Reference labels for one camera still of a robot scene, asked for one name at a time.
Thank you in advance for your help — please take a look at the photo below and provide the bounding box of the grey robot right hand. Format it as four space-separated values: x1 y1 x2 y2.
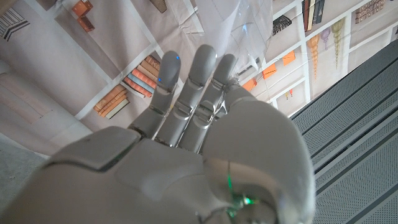
0 43 317 224

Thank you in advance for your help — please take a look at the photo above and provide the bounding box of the clear plastic bag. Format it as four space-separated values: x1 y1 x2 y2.
192 0 274 85

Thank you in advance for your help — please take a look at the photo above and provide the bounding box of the printed bookshelf backdrop cloth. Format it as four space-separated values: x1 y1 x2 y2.
0 0 398 156

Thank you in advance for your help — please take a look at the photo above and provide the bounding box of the grey perforated metal panel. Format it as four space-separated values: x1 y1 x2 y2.
289 39 398 224

